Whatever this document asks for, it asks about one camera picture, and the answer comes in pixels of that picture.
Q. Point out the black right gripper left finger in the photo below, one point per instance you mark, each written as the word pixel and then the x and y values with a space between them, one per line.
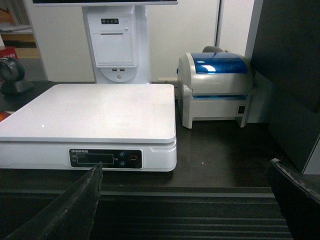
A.
pixel 70 216

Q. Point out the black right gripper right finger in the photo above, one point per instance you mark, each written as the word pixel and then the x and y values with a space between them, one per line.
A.
pixel 298 199

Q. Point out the dark red mango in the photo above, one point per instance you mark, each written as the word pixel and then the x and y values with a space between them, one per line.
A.
pixel 4 115

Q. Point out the white checkout scale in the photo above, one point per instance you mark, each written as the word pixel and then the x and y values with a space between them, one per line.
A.
pixel 124 127

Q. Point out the white blue label printer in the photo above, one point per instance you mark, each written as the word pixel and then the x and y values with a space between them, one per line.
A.
pixel 214 86

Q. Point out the black barcode scanner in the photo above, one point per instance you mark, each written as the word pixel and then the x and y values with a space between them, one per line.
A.
pixel 12 73

